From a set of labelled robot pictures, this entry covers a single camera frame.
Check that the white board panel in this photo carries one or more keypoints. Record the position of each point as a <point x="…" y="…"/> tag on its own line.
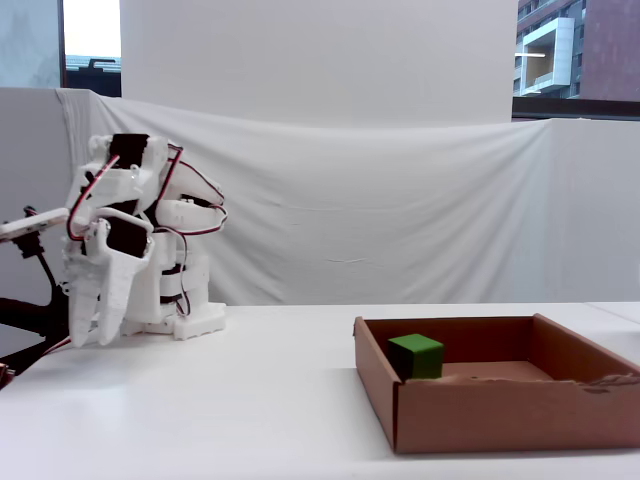
<point x="320" y="55"/>

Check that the white cloth backdrop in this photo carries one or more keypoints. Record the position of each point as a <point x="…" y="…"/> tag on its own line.
<point x="375" y="210"/>

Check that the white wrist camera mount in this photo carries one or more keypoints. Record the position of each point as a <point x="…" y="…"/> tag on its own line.
<point x="30" y="225"/>

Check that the brown cardboard box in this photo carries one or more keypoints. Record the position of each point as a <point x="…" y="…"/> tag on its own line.
<point x="500" y="415"/>

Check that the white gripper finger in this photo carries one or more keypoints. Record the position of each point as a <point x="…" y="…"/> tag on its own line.
<point x="117" y="290"/>
<point x="82" y="300"/>

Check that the dark window sill bar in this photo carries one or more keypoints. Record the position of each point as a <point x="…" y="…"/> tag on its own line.
<point x="575" y="108"/>

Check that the green cube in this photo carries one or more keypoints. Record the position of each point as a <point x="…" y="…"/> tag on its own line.
<point x="425" y="357"/>

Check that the red brick building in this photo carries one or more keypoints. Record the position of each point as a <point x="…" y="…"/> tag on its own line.
<point x="612" y="50"/>

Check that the grey balconied building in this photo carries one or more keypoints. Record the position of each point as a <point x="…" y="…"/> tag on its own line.
<point x="547" y="50"/>

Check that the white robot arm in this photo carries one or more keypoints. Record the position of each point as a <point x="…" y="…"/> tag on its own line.
<point x="145" y="280"/>

